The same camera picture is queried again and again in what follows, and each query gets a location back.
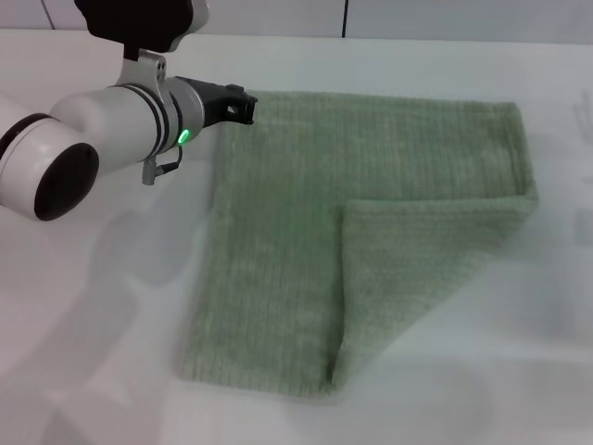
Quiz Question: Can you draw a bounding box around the grey cable connector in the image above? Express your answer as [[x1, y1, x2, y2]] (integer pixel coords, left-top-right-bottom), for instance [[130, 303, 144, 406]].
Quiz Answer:
[[141, 146, 183, 186]]

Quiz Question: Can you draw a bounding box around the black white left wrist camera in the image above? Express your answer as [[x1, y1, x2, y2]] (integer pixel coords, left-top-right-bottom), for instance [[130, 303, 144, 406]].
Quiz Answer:
[[76, 0, 213, 61]]

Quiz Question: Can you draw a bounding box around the light green ribbed towel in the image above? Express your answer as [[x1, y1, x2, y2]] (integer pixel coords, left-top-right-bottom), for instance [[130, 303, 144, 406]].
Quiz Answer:
[[175, 90, 541, 400]]

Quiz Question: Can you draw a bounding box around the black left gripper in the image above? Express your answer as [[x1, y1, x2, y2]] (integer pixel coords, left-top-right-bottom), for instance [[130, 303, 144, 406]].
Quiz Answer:
[[184, 77, 259, 131]]

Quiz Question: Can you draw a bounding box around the silver left camera bracket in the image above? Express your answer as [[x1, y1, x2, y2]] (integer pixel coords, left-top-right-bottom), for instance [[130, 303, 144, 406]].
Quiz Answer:
[[120, 48, 169, 94]]

